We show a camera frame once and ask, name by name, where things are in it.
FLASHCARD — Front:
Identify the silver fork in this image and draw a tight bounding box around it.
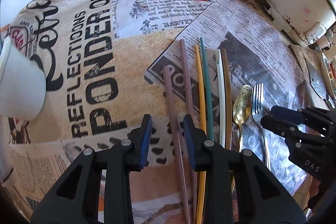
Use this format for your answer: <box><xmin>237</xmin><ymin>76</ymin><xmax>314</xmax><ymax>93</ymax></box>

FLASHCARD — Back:
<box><xmin>251</xmin><ymin>83</ymin><xmax>271</xmax><ymax>170</ymax></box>

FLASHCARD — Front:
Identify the short mauve chopstick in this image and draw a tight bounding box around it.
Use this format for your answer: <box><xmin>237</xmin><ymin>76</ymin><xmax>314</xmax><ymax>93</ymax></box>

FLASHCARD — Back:
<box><xmin>163</xmin><ymin>66</ymin><xmax>191</xmax><ymax>224</ymax></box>

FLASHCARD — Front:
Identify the long mauve chopstick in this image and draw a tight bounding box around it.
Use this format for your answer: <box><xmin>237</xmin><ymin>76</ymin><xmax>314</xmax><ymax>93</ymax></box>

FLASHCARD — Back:
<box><xmin>179</xmin><ymin>39</ymin><xmax>198</xmax><ymax>223</ymax></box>

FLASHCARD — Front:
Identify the wooden cutting board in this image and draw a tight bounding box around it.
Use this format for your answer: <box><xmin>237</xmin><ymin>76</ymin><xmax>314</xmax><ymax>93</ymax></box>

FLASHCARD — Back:
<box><xmin>289</xmin><ymin>44</ymin><xmax>335</xmax><ymax>110</ymax></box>

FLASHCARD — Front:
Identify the metal spatula blade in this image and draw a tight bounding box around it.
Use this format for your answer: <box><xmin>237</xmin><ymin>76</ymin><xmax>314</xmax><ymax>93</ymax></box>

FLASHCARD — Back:
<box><xmin>305</xmin><ymin>59</ymin><xmax>335</xmax><ymax>110</ymax></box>

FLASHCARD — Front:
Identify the gold spoon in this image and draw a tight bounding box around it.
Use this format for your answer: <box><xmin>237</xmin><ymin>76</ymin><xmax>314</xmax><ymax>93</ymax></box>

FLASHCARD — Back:
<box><xmin>231</xmin><ymin>84</ymin><xmax>253</xmax><ymax>188</ymax></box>

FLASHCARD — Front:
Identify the patterned ceramic spoon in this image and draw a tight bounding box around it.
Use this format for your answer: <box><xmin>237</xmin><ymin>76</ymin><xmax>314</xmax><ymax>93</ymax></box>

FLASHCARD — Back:
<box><xmin>320</xmin><ymin>52</ymin><xmax>335</xmax><ymax>99</ymax></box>

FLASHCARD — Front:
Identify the brown chopstick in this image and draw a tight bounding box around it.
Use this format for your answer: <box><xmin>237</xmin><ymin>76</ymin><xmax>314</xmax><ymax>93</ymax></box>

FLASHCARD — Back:
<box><xmin>220</xmin><ymin>48</ymin><xmax>232</xmax><ymax>150</ymax></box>

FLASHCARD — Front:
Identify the white chopstick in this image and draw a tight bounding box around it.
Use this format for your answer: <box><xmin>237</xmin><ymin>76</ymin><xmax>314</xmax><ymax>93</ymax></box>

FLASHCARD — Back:
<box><xmin>215</xmin><ymin>50</ymin><xmax>226</xmax><ymax>147</ymax></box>

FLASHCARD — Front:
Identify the teal green chopstick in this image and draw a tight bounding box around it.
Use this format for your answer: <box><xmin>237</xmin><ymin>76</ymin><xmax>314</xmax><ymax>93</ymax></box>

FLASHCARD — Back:
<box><xmin>200</xmin><ymin>38</ymin><xmax>214</xmax><ymax>141</ymax></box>

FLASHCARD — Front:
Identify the yellow chopstick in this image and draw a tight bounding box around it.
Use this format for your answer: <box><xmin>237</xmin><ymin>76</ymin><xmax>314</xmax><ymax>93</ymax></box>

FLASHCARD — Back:
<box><xmin>195</xmin><ymin>44</ymin><xmax>206</xmax><ymax>224</ymax></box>

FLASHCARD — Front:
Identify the white ceramic cup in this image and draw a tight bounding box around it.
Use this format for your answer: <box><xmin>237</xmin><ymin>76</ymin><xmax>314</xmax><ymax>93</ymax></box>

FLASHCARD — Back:
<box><xmin>0</xmin><ymin>36</ymin><xmax>46</xmax><ymax>121</ymax></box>

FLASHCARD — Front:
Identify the printed newspaper-pattern tablecloth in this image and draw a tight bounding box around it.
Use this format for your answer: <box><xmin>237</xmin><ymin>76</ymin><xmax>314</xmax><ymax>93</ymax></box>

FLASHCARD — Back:
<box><xmin>0</xmin><ymin>0</ymin><xmax>332</xmax><ymax>224</ymax></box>

